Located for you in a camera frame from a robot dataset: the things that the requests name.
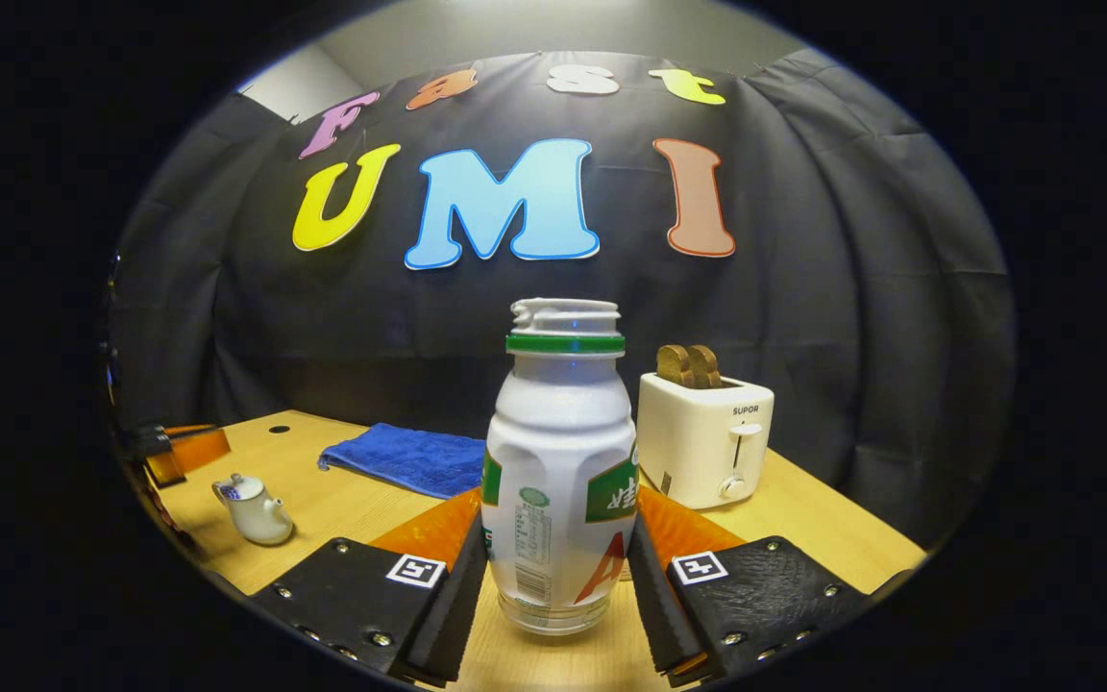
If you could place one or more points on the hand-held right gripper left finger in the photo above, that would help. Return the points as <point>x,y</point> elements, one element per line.
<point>453,615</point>

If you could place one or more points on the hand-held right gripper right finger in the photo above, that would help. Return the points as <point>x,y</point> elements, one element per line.
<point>654,615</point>

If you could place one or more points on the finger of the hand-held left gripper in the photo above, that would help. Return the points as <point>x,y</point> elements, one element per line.
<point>193,452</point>

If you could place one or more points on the white blue teacup lid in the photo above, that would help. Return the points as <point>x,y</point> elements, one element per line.
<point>241,488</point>

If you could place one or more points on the white plastic water bottle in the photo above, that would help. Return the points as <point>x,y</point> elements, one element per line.
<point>558,461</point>

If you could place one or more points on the blue towel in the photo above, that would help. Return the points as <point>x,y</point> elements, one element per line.
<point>409,457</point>

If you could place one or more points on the cream toaster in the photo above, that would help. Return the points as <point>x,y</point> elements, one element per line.
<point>702,442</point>

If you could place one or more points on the brown bread slice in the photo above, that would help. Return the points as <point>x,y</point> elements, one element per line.
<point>707,368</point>
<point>674,365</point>

